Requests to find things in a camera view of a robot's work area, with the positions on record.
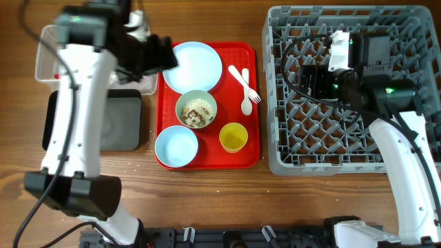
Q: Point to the white plastic spoon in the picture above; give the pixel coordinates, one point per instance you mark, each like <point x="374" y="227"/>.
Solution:
<point x="246" y="105"/>

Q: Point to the red plastic tray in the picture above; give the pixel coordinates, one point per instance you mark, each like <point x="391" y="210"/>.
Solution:
<point x="228" y="94"/>

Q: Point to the black tray bin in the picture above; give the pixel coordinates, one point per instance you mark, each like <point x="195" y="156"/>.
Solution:
<point x="122" y="121"/>

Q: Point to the green bowl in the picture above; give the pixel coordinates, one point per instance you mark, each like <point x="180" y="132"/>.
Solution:
<point x="191" y="95"/>

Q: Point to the light blue plate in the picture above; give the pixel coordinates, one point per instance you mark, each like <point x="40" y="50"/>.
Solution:
<point x="199" y="68"/>

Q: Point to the white plastic fork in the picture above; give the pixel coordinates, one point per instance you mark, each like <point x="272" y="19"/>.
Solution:
<point x="252" y="94"/>

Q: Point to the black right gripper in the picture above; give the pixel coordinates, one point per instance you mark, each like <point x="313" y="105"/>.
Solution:
<point x="319" y="74"/>

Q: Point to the grey dishwasher rack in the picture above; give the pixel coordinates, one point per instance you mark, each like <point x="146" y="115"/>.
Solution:
<point x="309" y="139"/>

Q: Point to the light blue bowl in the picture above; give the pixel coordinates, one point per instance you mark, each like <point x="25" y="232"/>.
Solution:
<point x="176" y="146"/>

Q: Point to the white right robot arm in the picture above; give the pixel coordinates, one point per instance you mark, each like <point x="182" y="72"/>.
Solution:
<point x="359" y="77"/>

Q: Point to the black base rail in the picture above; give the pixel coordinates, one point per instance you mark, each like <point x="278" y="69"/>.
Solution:
<point x="303" y="236"/>

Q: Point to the clear plastic bin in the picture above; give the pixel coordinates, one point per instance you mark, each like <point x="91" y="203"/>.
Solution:
<point x="47" y="68"/>

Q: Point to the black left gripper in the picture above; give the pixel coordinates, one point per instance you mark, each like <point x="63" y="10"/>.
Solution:
<point x="156" y="62"/>

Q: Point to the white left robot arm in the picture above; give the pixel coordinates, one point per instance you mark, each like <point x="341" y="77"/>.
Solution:
<point x="93" y="41"/>

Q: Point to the rice and food scraps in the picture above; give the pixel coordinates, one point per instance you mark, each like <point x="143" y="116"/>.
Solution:
<point x="197" y="113"/>

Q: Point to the yellow plastic cup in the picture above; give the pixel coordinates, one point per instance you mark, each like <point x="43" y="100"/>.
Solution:
<point x="233" y="137"/>

